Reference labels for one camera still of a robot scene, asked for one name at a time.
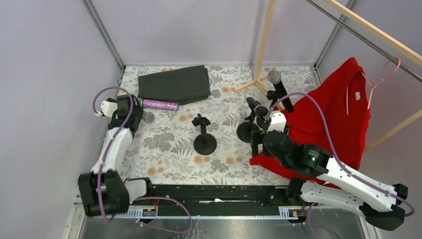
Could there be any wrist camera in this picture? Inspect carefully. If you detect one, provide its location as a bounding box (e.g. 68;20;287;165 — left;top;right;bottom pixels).
267;111;287;132
95;99;117;118

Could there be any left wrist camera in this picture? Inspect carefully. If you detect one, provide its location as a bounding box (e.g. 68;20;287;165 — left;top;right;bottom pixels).
95;99;117;118

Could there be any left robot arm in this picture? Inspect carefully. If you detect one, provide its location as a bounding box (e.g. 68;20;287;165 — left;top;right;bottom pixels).
78;95;148;217

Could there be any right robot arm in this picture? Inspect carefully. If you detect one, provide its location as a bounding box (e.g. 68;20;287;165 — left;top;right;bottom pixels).
250;130;408;231

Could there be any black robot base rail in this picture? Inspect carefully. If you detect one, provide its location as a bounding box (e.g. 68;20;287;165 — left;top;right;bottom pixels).
134;184;303;218

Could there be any purple glitter microphone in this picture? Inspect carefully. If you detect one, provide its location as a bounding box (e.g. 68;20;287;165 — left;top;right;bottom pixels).
141;99;179;111

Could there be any black microphone silver grille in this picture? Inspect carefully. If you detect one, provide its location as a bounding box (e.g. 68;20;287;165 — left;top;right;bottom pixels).
267;70;295;114

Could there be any wooden clothes rack frame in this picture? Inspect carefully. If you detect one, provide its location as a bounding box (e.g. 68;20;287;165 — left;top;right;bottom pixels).
228;0;422;144

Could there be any metal hanging rod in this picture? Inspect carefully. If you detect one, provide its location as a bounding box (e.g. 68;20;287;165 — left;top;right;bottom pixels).
308;0;422;82

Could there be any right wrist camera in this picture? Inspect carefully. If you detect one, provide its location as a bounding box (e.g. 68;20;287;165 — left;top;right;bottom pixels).
267;111;287;132

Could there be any dark grey perforated felt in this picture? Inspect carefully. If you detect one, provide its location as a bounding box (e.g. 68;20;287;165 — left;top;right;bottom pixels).
138;65;211;105

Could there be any pink clothes hanger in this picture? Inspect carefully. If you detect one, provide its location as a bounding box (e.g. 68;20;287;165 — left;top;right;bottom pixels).
345;58;402;115

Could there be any black mic stand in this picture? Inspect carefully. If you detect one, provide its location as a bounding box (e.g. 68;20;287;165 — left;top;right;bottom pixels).
192;114;217;155
236;109;260;143
266;90;284;110

